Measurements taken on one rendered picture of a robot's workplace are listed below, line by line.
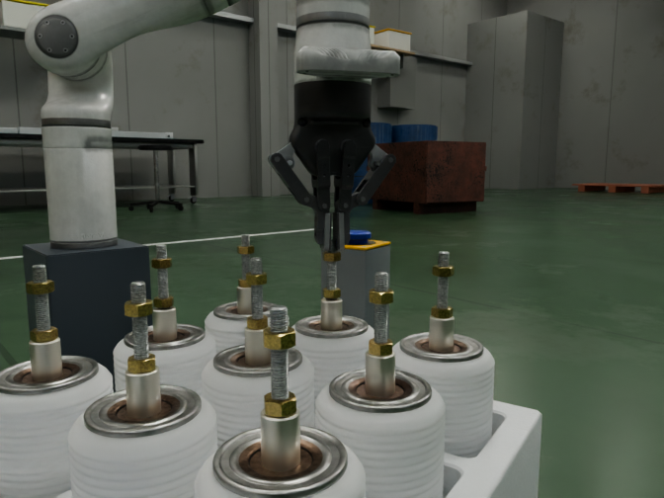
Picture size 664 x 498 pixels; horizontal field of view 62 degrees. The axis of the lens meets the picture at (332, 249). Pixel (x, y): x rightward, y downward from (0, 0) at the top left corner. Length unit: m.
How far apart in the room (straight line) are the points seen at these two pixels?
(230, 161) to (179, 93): 1.13
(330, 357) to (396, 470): 0.17
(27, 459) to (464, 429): 0.34
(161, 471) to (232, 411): 0.10
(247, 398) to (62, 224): 0.49
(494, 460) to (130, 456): 0.28
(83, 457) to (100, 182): 0.53
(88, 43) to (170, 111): 6.78
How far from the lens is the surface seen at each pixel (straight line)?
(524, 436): 0.54
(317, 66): 0.48
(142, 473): 0.38
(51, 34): 0.86
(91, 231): 0.86
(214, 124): 7.89
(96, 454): 0.38
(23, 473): 0.49
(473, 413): 0.51
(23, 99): 7.09
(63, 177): 0.86
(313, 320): 0.59
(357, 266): 0.71
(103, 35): 0.85
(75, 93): 0.91
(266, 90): 8.05
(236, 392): 0.45
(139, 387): 0.40
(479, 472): 0.48
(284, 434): 0.32
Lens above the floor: 0.42
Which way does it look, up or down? 8 degrees down
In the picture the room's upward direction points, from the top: straight up
